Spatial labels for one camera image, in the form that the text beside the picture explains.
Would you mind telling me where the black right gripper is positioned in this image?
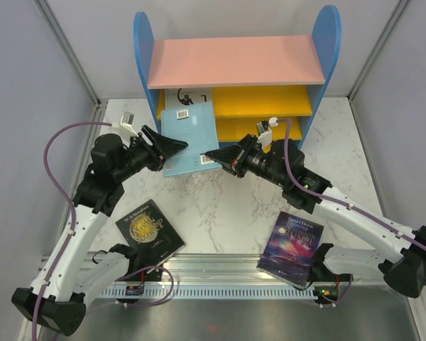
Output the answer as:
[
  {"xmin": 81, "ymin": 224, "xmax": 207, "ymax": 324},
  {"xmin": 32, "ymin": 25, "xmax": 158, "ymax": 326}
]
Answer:
[{"xmin": 207, "ymin": 132, "xmax": 288, "ymax": 188}]

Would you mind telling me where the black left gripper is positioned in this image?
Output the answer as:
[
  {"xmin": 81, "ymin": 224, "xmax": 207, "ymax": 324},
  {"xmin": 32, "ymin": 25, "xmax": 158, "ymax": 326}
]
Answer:
[{"xmin": 114, "ymin": 124, "xmax": 188, "ymax": 181}]

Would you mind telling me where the light blue thin book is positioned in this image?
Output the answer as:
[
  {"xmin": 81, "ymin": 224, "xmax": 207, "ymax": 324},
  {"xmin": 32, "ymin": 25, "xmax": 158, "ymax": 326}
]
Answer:
[{"xmin": 161, "ymin": 102, "xmax": 221, "ymax": 178}]

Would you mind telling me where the pale grey Gatsby book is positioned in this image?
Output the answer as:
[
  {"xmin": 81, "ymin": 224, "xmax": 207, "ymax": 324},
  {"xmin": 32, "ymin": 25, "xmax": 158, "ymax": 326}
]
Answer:
[{"xmin": 165, "ymin": 88, "xmax": 212, "ymax": 109}]

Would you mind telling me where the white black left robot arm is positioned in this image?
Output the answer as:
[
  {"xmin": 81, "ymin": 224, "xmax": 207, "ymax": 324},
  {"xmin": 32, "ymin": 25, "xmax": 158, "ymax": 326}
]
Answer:
[{"xmin": 11, "ymin": 125, "xmax": 188, "ymax": 340}]

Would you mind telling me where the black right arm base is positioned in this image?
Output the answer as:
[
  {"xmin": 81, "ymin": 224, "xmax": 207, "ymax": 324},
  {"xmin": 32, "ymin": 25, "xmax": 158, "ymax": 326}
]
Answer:
[{"xmin": 305, "ymin": 243, "xmax": 351, "ymax": 287}]

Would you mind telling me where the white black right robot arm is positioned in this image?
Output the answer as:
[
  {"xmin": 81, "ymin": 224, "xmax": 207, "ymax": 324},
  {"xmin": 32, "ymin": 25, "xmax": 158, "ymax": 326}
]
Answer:
[{"xmin": 206, "ymin": 134, "xmax": 426, "ymax": 298}]

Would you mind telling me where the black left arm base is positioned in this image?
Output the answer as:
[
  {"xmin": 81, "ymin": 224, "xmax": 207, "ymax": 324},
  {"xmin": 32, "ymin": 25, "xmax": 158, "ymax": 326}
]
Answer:
[{"xmin": 115, "ymin": 244, "xmax": 162, "ymax": 283}]

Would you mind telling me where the blue pink yellow shelf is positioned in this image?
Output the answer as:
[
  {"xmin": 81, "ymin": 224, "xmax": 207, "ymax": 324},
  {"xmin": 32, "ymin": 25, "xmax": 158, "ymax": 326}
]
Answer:
[{"xmin": 133, "ymin": 5, "xmax": 342, "ymax": 145}]

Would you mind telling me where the black Moon and Sixpence book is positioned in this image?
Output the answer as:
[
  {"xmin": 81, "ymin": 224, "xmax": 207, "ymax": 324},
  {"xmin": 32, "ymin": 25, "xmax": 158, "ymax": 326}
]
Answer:
[{"xmin": 116, "ymin": 200, "xmax": 185, "ymax": 266}]

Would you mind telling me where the purple Robinson Crusoe book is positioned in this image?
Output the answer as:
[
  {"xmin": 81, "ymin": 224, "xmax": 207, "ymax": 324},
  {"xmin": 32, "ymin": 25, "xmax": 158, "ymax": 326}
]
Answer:
[{"xmin": 256, "ymin": 212, "xmax": 324, "ymax": 289}]

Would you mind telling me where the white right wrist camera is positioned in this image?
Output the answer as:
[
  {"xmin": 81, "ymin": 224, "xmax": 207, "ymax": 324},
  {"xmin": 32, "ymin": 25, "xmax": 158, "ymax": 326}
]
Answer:
[{"xmin": 256, "ymin": 117, "xmax": 278, "ymax": 148}]

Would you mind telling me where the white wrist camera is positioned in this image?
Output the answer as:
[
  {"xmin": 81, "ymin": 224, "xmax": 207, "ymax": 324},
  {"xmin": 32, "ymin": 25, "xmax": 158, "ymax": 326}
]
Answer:
[
  {"xmin": 256, "ymin": 117, "xmax": 278, "ymax": 148},
  {"xmin": 112, "ymin": 112, "xmax": 138, "ymax": 139}
]

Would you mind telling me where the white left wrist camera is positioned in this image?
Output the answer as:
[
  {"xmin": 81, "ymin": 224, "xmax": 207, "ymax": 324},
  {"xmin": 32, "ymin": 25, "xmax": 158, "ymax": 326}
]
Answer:
[{"xmin": 112, "ymin": 112, "xmax": 138, "ymax": 139}]

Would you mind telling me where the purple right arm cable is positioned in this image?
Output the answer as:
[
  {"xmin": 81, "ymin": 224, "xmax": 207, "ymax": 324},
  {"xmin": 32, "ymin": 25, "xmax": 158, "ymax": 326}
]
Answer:
[{"xmin": 276, "ymin": 119, "xmax": 426, "ymax": 291}]

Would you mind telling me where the light blue slotted cable duct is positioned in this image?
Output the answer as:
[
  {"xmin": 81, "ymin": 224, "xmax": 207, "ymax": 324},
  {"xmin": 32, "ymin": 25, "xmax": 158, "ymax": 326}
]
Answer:
[{"xmin": 99, "ymin": 283, "xmax": 338, "ymax": 300}]

